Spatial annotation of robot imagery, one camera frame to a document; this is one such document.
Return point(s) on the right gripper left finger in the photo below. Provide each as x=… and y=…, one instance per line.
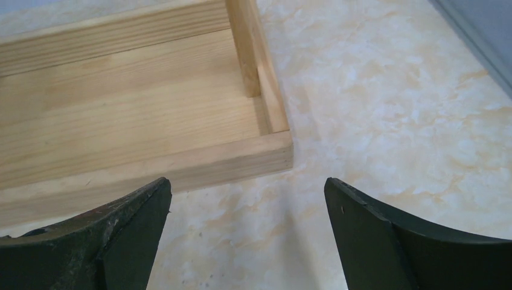
x=112, y=246

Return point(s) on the wooden hanger rack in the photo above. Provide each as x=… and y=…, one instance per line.
x=93, y=110

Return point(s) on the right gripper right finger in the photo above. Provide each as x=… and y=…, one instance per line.
x=383, y=247

